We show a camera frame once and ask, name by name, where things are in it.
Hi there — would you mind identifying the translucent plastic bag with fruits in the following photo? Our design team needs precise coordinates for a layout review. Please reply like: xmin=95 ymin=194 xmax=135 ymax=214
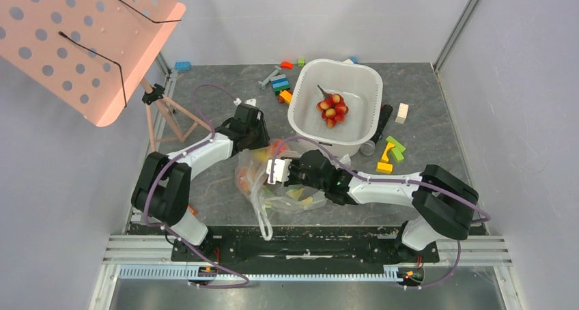
xmin=235 ymin=139 xmax=327 ymax=241

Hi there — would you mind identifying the red yellow fruit bunch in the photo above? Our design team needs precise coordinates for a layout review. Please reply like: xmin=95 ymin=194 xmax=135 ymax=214
xmin=316 ymin=85 xmax=349 ymax=128

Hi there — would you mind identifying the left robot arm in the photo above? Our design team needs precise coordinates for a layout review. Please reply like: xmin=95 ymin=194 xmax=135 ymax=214
xmin=131 ymin=103 xmax=270 ymax=246

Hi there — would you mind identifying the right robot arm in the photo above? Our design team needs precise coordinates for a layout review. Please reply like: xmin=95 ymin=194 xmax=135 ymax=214
xmin=283 ymin=150 xmax=479 ymax=251

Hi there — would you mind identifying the stacked coloured brick pile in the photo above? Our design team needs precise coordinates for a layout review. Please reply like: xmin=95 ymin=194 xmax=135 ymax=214
xmin=270 ymin=74 xmax=292 ymax=104

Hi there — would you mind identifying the white plastic basin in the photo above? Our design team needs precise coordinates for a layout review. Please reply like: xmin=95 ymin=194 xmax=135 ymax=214
xmin=287 ymin=59 xmax=383 ymax=157

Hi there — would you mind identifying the grey toy wrench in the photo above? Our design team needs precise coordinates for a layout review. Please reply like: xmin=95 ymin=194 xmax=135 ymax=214
xmin=257 ymin=66 xmax=281 ymax=89

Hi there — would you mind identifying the black microphone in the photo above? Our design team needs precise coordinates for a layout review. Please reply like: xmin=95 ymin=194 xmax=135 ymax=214
xmin=359 ymin=104 xmax=393 ymax=156

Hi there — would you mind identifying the red curved block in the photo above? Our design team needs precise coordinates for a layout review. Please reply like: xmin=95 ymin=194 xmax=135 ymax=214
xmin=279 ymin=61 xmax=294 ymax=70

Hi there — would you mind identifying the beige wooden block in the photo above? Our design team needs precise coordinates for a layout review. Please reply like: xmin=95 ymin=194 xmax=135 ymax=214
xmin=395 ymin=103 xmax=409 ymax=124

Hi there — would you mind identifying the blue lego brick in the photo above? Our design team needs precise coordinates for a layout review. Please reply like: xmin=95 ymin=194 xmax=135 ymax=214
xmin=174 ymin=61 xmax=191 ymax=71

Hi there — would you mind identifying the pink music stand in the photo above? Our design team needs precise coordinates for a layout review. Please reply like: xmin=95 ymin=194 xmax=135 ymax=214
xmin=1 ymin=0 xmax=189 ymax=141

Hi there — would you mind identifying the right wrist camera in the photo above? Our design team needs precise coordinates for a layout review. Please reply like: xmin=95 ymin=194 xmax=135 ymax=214
xmin=266 ymin=158 xmax=292 ymax=184

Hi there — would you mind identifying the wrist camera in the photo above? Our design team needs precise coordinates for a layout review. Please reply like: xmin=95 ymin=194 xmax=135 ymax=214
xmin=234 ymin=98 xmax=257 ymax=107
xmin=266 ymin=158 xmax=292 ymax=184

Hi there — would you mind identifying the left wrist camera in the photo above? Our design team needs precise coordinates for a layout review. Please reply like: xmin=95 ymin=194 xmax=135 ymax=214
xmin=234 ymin=98 xmax=257 ymax=107

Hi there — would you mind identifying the aluminium frame post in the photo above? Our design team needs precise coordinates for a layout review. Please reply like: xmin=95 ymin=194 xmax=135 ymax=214
xmin=432 ymin=0 xmax=481 ymax=74

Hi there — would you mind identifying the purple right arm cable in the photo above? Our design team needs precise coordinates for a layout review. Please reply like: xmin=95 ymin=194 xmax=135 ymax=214
xmin=270 ymin=136 xmax=492 ymax=291

